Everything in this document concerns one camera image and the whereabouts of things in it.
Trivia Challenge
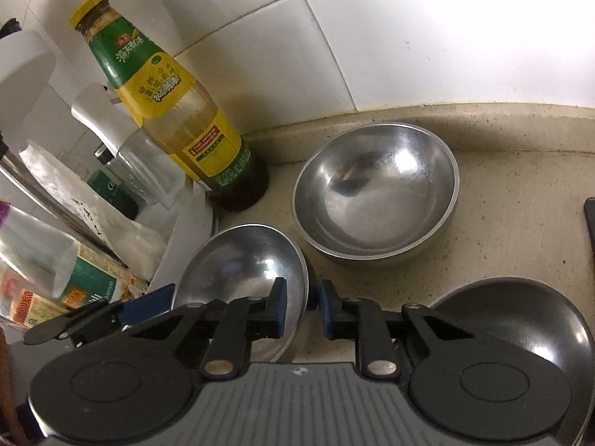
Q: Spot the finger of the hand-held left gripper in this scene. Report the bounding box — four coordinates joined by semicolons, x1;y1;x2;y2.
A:
23;285;176;347

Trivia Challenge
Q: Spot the stainless steel bowl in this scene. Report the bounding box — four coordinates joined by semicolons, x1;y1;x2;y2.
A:
428;276;595;446
293;122;461;268
172;224;310;363

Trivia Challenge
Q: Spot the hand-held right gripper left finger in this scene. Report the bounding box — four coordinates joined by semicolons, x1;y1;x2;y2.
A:
93;278;286;378

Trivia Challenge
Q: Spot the clear bottle purple neck label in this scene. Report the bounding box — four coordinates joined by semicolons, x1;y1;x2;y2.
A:
0;200;149;310

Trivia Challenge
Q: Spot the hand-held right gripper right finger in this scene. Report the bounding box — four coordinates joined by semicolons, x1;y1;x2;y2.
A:
321;279;503;379

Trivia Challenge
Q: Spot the clear plastic bag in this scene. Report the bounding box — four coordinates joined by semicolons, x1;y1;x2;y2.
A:
19;142;168;279

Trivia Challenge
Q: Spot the black gas stove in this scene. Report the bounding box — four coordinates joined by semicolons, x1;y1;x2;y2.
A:
583;197;595;247

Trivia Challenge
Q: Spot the small glass jar green label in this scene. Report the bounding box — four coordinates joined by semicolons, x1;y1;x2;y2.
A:
88;144;140;219

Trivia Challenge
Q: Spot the white rotating condiment rack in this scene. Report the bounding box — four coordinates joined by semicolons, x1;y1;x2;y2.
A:
0;30;219;335

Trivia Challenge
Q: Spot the green yellow label oil bottle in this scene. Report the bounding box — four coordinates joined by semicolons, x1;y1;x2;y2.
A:
70;0;270;212

